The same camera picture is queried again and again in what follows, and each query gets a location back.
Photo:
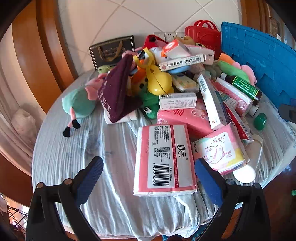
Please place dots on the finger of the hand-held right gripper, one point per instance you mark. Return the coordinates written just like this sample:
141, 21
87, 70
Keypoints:
288, 112

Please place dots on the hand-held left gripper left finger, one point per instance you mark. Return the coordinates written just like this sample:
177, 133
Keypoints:
90, 178

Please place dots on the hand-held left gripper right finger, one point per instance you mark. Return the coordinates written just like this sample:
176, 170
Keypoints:
208, 183

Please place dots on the large pink tissue pack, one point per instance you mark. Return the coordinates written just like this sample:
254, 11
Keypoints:
161, 160

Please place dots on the green bottle cap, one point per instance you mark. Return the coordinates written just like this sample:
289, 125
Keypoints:
260, 121

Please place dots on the pink white sanitary pad pack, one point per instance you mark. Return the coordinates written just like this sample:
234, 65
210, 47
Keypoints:
219, 150

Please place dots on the grey table cloth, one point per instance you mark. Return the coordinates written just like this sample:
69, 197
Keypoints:
92, 143

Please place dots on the white plastic bottle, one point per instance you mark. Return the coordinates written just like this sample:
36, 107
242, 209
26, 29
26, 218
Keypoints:
248, 166

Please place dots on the red toothpaste box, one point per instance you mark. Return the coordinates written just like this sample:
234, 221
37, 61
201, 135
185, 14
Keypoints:
238, 125

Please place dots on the dark bottle with green label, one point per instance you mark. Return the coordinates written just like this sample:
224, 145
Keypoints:
242, 87

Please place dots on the pink tube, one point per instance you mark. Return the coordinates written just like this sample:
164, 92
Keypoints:
233, 96

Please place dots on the pink flowered tissue pack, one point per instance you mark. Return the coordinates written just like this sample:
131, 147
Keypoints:
180, 118

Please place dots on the green and orange plush toy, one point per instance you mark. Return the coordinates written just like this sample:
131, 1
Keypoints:
233, 67

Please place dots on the pig plush in green dress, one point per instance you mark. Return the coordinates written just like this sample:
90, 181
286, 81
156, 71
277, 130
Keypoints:
79, 103

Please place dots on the long white box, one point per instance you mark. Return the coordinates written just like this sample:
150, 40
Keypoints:
210, 102

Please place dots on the small white medicine box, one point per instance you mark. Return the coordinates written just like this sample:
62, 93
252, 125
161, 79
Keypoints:
178, 100

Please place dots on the maroon fabric pouch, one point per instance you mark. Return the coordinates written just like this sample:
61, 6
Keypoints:
118, 92

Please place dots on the green frog plush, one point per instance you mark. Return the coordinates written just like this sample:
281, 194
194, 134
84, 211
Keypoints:
149, 104

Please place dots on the wet wipes pack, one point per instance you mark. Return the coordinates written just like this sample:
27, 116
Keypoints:
185, 83

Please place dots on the orange spotted plush toy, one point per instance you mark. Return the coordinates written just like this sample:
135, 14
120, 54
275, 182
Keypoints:
138, 81

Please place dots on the yellow plastic toy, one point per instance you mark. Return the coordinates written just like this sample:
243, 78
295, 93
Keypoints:
158, 81

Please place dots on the red plastic basket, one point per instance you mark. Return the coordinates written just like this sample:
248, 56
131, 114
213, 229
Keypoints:
203, 34

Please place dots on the white box with red print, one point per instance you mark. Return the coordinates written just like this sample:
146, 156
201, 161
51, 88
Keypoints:
182, 63

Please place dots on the black gift bag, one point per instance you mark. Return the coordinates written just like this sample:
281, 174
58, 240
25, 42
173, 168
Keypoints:
108, 52

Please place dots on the orange and white box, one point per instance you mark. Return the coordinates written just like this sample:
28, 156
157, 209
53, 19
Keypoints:
174, 47

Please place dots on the white wall socket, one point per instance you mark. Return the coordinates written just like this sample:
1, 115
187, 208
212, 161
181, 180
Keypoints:
170, 35

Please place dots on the wooden door frame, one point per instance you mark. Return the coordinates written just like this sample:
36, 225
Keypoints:
46, 41

